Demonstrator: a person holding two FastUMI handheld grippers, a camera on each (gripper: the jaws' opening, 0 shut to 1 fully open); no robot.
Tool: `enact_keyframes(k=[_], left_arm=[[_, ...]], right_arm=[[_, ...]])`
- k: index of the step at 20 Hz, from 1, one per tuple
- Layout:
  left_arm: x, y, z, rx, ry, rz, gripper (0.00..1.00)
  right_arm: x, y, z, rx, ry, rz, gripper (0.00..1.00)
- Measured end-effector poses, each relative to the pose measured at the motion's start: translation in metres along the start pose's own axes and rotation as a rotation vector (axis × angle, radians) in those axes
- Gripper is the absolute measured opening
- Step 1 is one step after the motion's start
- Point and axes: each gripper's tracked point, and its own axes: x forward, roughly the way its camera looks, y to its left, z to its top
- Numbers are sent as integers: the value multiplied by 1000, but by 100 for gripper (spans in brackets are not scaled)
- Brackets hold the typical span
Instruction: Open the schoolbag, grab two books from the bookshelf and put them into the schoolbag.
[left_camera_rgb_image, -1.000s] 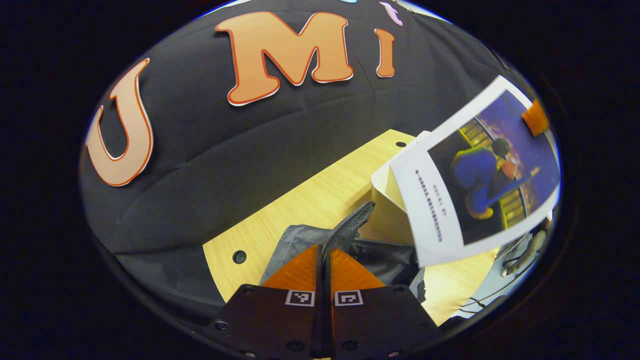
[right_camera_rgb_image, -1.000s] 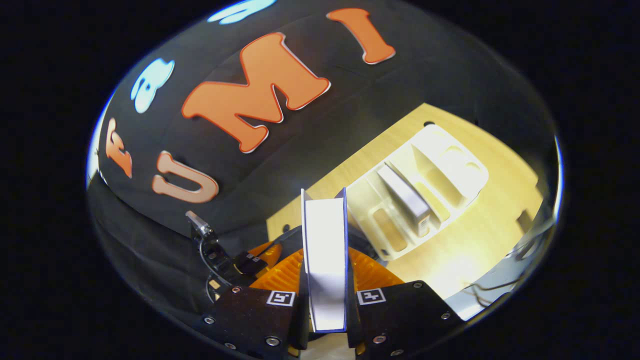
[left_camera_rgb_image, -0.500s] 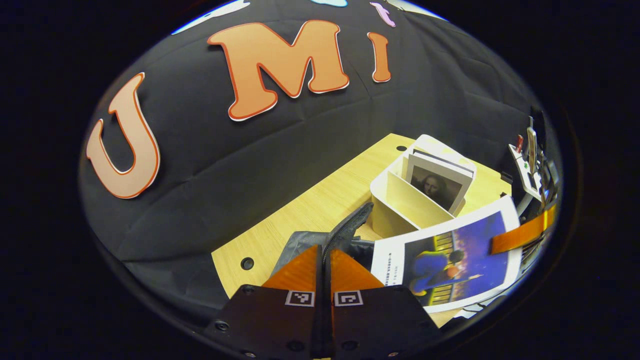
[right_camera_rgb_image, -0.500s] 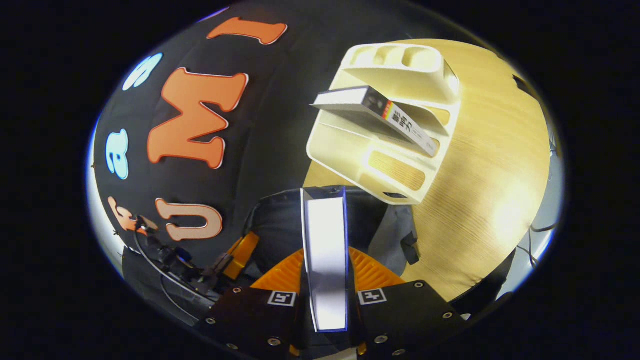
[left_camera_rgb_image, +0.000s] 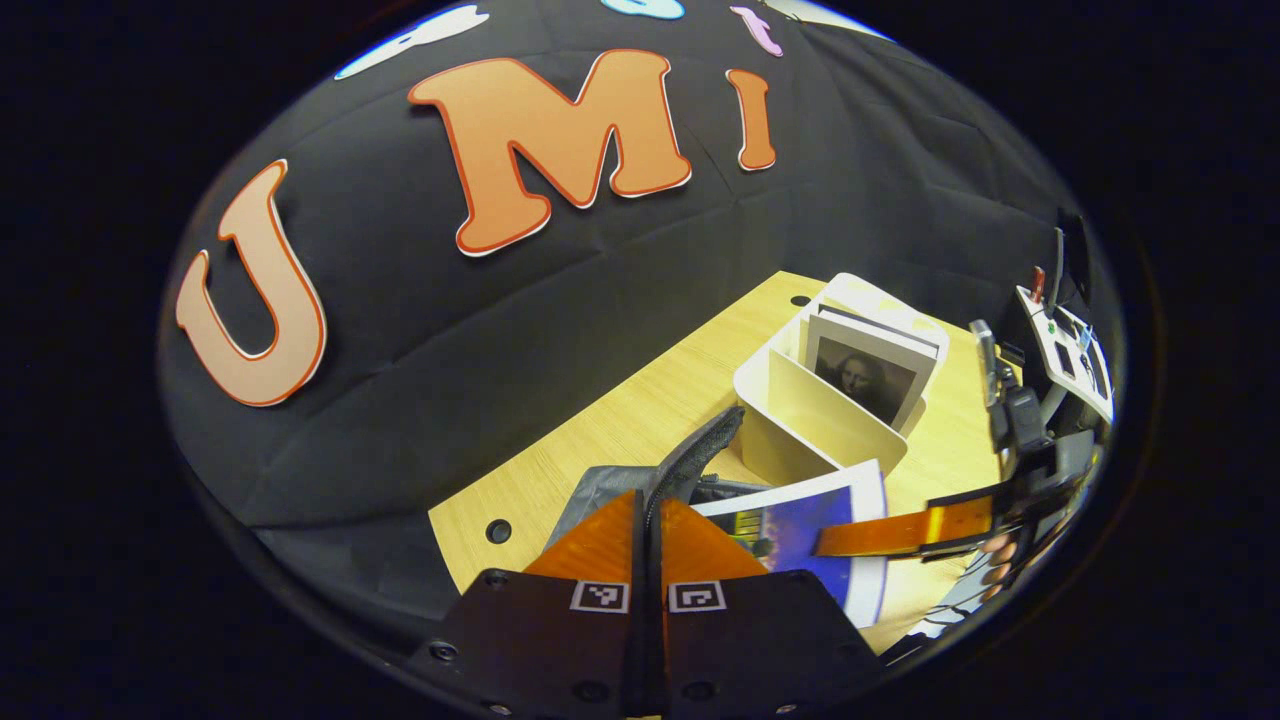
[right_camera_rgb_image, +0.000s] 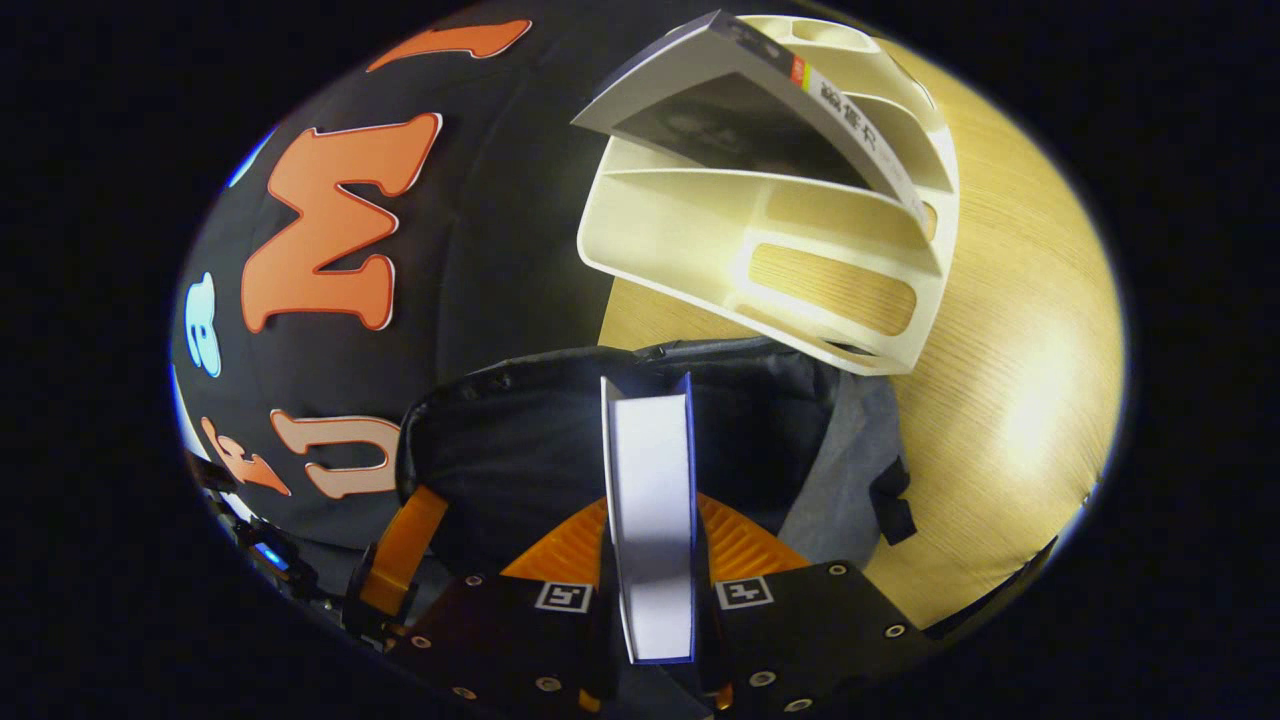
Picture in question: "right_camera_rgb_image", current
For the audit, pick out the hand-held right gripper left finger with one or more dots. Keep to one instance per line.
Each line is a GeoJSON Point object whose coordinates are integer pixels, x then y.
{"type": "Point", "coordinates": [500, 630]}

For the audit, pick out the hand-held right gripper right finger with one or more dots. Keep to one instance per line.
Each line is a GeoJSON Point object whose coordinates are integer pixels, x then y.
{"type": "Point", "coordinates": [800, 640]}

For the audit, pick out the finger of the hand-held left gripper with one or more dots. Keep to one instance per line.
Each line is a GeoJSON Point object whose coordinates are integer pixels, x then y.
{"type": "Point", "coordinates": [405, 550]}

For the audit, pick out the grey schoolbag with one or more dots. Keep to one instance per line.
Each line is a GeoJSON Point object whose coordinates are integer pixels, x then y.
{"type": "Point", "coordinates": [500, 450]}

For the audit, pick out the blue book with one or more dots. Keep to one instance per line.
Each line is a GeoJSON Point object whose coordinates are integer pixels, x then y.
{"type": "Point", "coordinates": [650, 500]}

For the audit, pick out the white bookshelf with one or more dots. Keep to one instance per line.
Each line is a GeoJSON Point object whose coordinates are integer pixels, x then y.
{"type": "Point", "coordinates": [680, 220]}

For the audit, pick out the grey portrait cover book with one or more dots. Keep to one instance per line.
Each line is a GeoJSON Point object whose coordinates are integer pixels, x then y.
{"type": "Point", "coordinates": [740, 120]}

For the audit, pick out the black backdrop cloth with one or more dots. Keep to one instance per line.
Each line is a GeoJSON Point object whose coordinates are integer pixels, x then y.
{"type": "Point", "coordinates": [480, 250]}

